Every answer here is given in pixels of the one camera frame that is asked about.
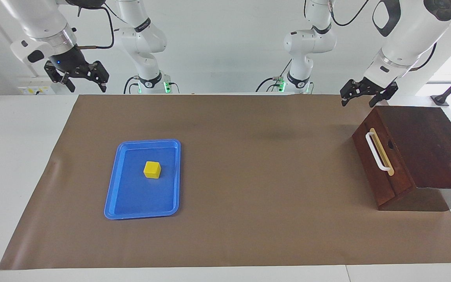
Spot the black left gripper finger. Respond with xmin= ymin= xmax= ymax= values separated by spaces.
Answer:
xmin=340 ymin=80 xmax=363 ymax=107
xmin=368 ymin=82 xmax=399 ymax=108

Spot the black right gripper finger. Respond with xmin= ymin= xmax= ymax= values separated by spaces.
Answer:
xmin=44 ymin=61 xmax=74 ymax=93
xmin=87 ymin=61 xmax=110 ymax=93

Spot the wooden drawer with white handle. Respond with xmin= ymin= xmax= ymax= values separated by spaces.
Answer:
xmin=352 ymin=107 xmax=415 ymax=208

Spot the yellow cube block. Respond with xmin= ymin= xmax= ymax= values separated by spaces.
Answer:
xmin=143 ymin=161 xmax=162 ymax=179

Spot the dark wooden drawer cabinet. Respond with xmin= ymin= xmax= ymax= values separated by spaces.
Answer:
xmin=352 ymin=105 xmax=451 ymax=212

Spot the blue plastic tray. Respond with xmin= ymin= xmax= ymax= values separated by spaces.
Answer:
xmin=104 ymin=139 xmax=182 ymax=220

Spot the brown paper table mat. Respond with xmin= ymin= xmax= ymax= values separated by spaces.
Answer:
xmin=0 ymin=94 xmax=451 ymax=271

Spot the white wall socket box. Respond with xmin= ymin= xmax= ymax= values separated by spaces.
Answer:
xmin=17 ymin=76 xmax=58 ymax=95

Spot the black base cable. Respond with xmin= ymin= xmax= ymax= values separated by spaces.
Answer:
xmin=255 ymin=59 xmax=292 ymax=93
xmin=123 ymin=76 xmax=141 ymax=94

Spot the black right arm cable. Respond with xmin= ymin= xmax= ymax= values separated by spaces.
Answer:
xmin=76 ymin=5 xmax=115 ymax=50

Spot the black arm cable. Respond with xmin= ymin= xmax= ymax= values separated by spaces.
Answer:
xmin=76 ymin=5 xmax=115 ymax=50
xmin=327 ymin=0 xmax=438 ymax=72

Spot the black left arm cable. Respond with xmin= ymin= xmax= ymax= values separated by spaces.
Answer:
xmin=327 ymin=0 xmax=438 ymax=72

